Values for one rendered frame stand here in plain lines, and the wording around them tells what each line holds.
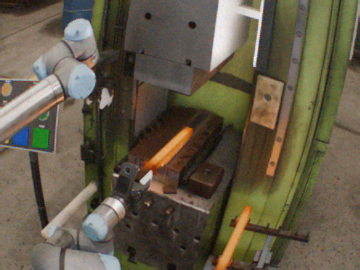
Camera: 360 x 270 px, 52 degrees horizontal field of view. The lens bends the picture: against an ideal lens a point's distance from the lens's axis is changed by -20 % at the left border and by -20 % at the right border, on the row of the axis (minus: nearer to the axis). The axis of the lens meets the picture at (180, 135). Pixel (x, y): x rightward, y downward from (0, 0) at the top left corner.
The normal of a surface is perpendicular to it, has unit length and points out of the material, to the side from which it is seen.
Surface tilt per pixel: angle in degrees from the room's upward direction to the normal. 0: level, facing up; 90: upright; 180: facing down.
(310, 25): 90
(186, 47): 90
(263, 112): 90
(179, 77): 90
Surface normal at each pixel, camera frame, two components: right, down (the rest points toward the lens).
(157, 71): -0.43, 0.44
